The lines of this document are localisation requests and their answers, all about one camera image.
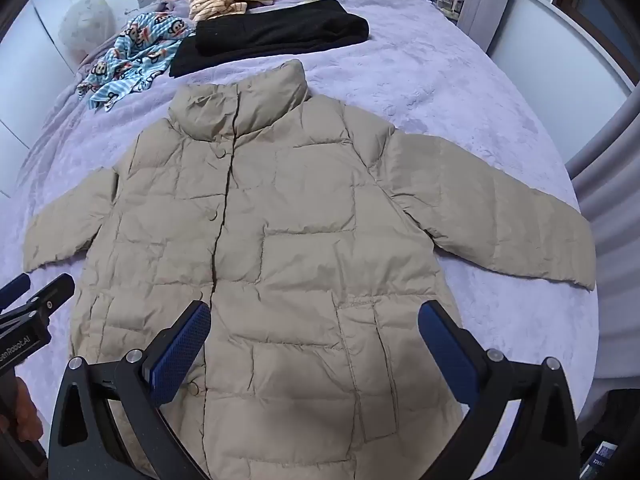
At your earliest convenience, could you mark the blue monkey print garment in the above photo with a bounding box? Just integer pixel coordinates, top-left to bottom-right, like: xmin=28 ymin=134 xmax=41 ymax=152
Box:
xmin=76 ymin=11 xmax=197 ymax=112

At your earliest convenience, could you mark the beige puffer jacket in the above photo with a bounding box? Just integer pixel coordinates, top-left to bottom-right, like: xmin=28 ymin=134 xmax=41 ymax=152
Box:
xmin=22 ymin=59 xmax=598 ymax=480

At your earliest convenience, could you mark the person's left hand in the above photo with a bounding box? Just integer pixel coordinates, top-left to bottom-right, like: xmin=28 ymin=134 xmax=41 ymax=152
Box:
xmin=15 ymin=376 xmax=44 ymax=444

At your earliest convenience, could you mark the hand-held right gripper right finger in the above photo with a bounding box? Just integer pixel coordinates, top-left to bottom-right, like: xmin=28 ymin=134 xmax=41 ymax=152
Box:
xmin=419 ymin=300 xmax=581 ymax=480

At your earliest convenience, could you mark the purple embossed blanket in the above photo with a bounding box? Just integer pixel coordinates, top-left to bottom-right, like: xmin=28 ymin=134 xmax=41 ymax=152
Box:
xmin=0 ymin=0 xmax=601 ymax=480

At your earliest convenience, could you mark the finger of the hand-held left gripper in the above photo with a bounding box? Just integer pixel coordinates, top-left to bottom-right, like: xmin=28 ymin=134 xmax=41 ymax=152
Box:
xmin=0 ymin=273 xmax=32 ymax=314
xmin=29 ymin=273 xmax=76 ymax=331

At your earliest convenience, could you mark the dark window frame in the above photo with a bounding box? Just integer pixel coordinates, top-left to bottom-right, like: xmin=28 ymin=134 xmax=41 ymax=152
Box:
xmin=552 ymin=0 xmax=640 ymax=81

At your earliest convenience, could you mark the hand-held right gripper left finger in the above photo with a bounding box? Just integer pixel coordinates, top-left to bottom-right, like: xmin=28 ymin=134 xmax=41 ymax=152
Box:
xmin=47 ymin=301 xmax=211 ymax=480

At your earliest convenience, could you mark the white round pillow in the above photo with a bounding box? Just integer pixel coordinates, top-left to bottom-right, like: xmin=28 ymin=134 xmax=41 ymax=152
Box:
xmin=59 ymin=0 xmax=117 ymax=63

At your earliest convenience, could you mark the black bag white label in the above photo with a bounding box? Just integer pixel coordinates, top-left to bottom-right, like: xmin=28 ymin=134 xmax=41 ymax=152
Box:
xmin=580 ymin=387 xmax=640 ymax=480

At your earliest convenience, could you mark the black garment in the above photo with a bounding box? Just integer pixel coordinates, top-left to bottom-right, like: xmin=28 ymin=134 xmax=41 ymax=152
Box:
xmin=169 ymin=0 xmax=370 ymax=79

